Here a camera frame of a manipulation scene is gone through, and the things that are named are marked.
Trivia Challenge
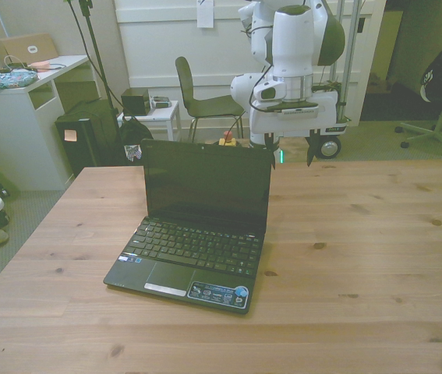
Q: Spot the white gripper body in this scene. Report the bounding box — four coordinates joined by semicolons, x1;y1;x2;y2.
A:
249;90;340;139

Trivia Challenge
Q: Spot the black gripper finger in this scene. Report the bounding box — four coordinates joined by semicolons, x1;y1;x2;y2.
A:
306;128;322;168
263;132;278;171

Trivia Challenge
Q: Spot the black netbook laptop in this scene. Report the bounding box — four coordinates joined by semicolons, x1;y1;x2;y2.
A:
102;138;277;316

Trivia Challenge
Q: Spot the dark plywood chair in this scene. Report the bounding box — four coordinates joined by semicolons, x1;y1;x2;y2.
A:
175;56;247;143

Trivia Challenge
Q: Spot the small white side table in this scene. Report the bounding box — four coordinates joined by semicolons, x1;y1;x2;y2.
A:
117;100;182;142

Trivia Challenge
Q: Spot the small grey device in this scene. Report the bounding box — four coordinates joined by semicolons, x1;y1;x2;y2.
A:
149;95;173;110

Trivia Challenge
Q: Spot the office chair with star base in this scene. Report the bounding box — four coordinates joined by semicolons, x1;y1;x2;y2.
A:
394;107;442;159

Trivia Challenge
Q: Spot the small patterned tag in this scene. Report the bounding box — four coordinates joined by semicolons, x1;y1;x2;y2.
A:
124;143;143;161

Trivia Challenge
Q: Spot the black backpack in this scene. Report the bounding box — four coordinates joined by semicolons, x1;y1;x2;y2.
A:
118;115;155;165

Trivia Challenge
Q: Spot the black box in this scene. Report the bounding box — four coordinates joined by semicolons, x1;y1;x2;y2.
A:
121;87;150;117

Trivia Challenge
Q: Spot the white paper sheet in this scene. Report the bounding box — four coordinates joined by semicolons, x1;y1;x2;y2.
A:
196;0;216;29

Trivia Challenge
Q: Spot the black bin with sticky note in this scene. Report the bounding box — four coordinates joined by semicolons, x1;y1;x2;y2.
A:
55;111;119;176

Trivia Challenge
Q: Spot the pink round object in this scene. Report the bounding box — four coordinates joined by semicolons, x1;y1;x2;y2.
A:
29;58;52;73

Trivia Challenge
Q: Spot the white desk with shelf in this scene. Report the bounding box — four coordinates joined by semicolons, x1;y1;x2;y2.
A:
0;54;101;192

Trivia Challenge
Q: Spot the cardboard box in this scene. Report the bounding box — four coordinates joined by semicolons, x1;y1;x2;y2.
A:
0;33;60;65

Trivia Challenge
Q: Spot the patterned fabric pouch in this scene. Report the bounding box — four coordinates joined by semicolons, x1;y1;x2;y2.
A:
0;68;38;94

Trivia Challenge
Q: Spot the mobile cart with aluminium frame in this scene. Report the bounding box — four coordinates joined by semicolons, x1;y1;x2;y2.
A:
309;0;364;161

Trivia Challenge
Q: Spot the wrist camera with grille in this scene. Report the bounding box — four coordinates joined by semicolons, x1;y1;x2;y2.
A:
257;99;320;118

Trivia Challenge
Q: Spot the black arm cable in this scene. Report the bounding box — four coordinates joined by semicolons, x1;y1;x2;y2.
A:
239;15;280;114

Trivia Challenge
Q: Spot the black camera stand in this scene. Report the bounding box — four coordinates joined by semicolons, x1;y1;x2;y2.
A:
64;0;126;118

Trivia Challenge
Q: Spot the white desk cable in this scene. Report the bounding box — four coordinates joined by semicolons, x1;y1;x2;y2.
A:
0;54;65;75

